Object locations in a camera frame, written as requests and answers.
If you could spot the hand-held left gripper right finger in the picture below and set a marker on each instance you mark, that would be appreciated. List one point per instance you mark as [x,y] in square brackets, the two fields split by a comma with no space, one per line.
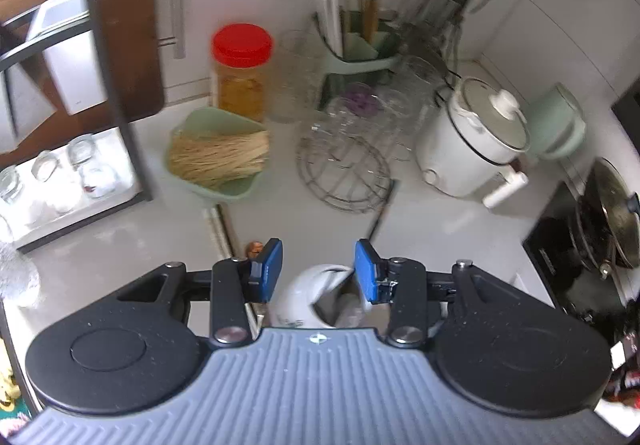
[366,272]

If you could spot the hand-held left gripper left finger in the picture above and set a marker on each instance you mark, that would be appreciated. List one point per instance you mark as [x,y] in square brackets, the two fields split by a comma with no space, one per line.
[267,270]

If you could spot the round wooden spoon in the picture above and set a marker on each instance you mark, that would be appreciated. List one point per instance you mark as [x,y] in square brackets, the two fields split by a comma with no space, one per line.
[254,250]

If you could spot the white ceramic jar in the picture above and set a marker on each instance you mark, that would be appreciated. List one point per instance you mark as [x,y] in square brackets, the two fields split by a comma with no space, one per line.
[295,300]

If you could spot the white chopstick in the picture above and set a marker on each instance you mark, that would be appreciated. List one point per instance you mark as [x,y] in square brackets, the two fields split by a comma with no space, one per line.
[221,230]
[212,235]

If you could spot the bundle of dried noodles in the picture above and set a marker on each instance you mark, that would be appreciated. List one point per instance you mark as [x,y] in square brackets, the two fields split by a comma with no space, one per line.
[220,157]

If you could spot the white electric cooker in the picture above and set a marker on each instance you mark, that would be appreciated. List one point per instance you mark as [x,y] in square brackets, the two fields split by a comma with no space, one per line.
[450,155]

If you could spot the green plastic bowl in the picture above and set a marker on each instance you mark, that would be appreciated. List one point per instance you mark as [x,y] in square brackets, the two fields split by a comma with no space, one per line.
[205,120]

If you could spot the row of glass spice jars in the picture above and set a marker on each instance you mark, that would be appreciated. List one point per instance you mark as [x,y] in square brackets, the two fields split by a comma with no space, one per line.
[127,170]

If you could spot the red-lid plastic jar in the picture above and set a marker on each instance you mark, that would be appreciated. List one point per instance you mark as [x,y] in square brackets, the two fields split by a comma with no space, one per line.
[240,90]

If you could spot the clear glass jar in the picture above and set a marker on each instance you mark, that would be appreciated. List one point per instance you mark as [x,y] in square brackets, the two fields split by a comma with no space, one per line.
[297,85]

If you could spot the black induction cooktop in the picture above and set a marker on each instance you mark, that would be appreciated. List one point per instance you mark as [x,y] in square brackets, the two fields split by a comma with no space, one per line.
[550,235]

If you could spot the large glass mug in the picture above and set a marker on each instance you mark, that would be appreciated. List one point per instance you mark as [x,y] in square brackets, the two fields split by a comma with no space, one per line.
[420,85]

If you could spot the upturned glass tumbler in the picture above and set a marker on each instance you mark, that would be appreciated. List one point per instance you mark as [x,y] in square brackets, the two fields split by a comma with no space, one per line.
[12,185]
[92,165]
[50,180]

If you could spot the green chopstick holder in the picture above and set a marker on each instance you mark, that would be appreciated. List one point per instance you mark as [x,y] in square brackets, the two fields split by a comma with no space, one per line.
[362,50]

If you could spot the black dish rack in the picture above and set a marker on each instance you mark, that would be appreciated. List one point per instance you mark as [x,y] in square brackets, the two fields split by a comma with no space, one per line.
[116,90]

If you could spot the green electric kettle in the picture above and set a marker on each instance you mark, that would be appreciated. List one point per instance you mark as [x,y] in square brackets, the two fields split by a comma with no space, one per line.
[555,125]

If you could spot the textured glass pitcher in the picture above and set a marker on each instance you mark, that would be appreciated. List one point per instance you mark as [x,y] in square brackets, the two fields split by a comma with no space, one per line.
[17,275]

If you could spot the black wok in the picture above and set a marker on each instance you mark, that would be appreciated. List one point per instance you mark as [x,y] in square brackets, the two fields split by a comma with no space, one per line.
[615,205]

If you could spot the bundle of upright chopsticks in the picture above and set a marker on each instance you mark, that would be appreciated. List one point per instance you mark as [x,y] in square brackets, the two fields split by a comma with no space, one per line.
[330,10]

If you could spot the brown wooden cutting board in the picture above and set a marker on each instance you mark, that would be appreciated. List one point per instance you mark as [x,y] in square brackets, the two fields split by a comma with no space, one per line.
[130,25]

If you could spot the white cutting board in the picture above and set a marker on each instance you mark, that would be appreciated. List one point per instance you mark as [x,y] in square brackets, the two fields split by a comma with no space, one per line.
[75,65]

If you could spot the yellow patterned cloth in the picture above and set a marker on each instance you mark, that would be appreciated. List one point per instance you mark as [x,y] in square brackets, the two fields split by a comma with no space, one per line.
[9,390]

